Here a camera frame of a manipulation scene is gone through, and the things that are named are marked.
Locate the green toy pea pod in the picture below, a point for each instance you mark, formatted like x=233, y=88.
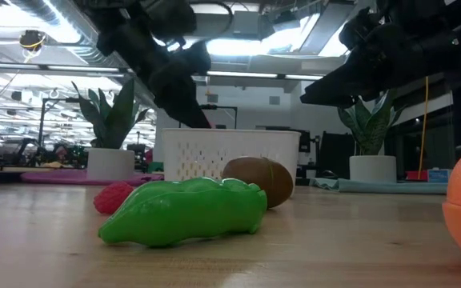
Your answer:
x=182, y=212

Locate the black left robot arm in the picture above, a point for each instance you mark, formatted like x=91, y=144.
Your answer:
x=154, y=16

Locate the long ceiling tube light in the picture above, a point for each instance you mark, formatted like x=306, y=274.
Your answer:
x=238, y=74

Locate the red plastic strawberry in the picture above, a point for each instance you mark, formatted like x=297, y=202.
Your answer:
x=110, y=198

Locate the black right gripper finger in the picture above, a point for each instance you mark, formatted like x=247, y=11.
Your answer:
x=352, y=104
x=346, y=84

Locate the black chair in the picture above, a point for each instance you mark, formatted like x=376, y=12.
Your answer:
x=334, y=154

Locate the black ceiling dome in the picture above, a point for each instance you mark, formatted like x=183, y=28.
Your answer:
x=32, y=40

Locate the red object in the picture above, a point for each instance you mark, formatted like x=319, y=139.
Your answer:
x=416, y=176

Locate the white perforated plastic basket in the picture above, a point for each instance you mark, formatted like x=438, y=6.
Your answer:
x=198, y=140

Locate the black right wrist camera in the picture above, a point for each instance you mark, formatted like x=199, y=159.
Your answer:
x=358, y=30

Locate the green snake plant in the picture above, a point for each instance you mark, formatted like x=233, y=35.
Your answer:
x=368, y=128
x=114, y=120

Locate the blue box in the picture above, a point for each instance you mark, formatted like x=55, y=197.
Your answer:
x=438, y=176

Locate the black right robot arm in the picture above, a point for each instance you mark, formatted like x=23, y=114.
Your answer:
x=454, y=14

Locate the brown toy kiwi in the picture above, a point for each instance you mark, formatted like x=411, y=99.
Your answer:
x=250, y=168

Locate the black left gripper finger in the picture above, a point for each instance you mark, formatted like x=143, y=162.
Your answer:
x=182, y=104

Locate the white round plant pot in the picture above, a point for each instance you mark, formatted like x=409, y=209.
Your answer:
x=110, y=164
x=372, y=168

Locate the black gantry frame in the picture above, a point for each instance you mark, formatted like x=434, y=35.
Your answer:
x=230, y=107

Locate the purple cloth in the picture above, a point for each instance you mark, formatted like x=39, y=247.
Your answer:
x=42, y=177

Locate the teal cloth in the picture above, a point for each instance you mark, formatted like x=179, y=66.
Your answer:
x=354, y=186

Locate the green object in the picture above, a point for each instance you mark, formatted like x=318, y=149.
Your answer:
x=156, y=167

